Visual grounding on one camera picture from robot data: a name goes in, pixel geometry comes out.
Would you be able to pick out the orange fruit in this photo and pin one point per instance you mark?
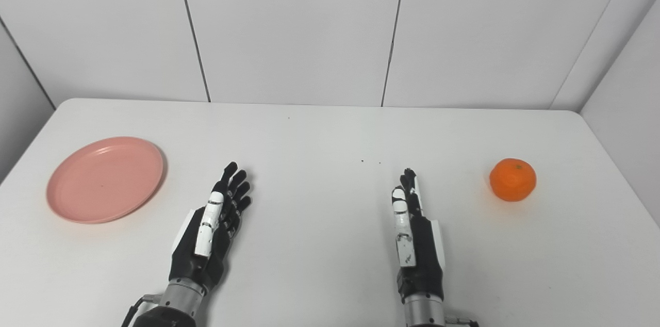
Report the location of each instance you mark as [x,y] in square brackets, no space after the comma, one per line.
[512,180]

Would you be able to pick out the pink round plate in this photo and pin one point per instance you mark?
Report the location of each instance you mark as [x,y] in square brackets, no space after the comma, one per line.
[104,180]

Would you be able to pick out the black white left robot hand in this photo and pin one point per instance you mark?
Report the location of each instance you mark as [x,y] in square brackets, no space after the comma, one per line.
[209,244]

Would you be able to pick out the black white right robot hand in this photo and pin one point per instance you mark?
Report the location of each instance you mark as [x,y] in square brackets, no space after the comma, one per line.
[423,249]

